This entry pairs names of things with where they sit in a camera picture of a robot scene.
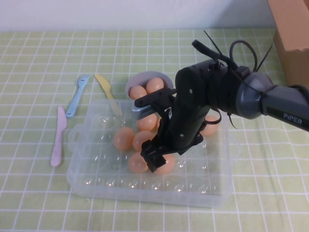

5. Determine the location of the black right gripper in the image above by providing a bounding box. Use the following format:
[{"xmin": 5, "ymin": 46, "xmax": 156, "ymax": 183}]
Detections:
[{"xmin": 140, "ymin": 60, "xmax": 224, "ymax": 173}]

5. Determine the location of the beige egg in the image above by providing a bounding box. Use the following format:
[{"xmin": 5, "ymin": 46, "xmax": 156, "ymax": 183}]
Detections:
[
  {"xmin": 201, "ymin": 116, "xmax": 219, "ymax": 136},
  {"xmin": 113, "ymin": 127, "xmax": 135, "ymax": 150},
  {"xmin": 132, "ymin": 130, "xmax": 156, "ymax": 152},
  {"xmin": 136, "ymin": 116, "xmax": 157, "ymax": 132},
  {"xmin": 129, "ymin": 86, "xmax": 147, "ymax": 100},
  {"xmin": 146, "ymin": 77, "xmax": 167, "ymax": 95},
  {"xmin": 127, "ymin": 151, "xmax": 149, "ymax": 174},
  {"xmin": 154, "ymin": 153, "xmax": 176, "ymax": 175}
]

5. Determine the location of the clear plastic egg box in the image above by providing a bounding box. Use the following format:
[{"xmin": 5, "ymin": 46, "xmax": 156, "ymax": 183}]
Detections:
[{"xmin": 65, "ymin": 98, "xmax": 241, "ymax": 209}]

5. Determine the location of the brown cardboard box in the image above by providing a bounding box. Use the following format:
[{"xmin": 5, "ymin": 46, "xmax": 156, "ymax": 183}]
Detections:
[{"xmin": 267, "ymin": 0, "xmax": 309, "ymax": 89}]

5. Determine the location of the grey round bowl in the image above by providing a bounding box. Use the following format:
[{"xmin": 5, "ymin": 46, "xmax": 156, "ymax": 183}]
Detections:
[{"xmin": 126, "ymin": 71, "xmax": 174, "ymax": 101}]

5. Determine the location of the yellow plastic knife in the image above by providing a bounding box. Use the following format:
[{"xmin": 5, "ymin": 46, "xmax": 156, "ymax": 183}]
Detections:
[{"xmin": 93, "ymin": 73, "xmax": 121, "ymax": 116}]

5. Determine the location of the black zip tie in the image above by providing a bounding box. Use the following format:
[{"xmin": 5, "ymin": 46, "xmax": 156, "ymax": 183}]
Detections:
[
  {"xmin": 256, "ymin": 43, "xmax": 274, "ymax": 73},
  {"xmin": 226, "ymin": 111, "xmax": 239, "ymax": 131},
  {"xmin": 203, "ymin": 30, "xmax": 226, "ymax": 62}
]

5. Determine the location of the blue plastic fork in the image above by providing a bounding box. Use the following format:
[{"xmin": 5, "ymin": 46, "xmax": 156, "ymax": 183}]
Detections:
[{"xmin": 65, "ymin": 74, "xmax": 91, "ymax": 118}]

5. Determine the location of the pink plastic knife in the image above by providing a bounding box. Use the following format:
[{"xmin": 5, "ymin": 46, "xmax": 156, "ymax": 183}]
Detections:
[{"xmin": 50, "ymin": 106, "xmax": 68, "ymax": 167}]

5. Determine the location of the green checked tablecloth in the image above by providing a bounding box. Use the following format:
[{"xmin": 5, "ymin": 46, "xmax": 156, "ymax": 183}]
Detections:
[{"xmin": 0, "ymin": 29, "xmax": 309, "ymax": 232}]

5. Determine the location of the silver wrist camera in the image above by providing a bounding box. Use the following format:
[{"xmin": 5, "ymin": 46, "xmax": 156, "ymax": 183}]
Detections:
[{"xmin": 131, "ymin": 105, "xmax": 159, "ymax": 121}]

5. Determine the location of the black cable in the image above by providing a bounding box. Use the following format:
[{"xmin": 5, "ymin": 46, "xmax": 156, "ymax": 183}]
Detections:
[{"xmin": 192, "ymin": 40, "xmax": 258, "ymax": 73}]

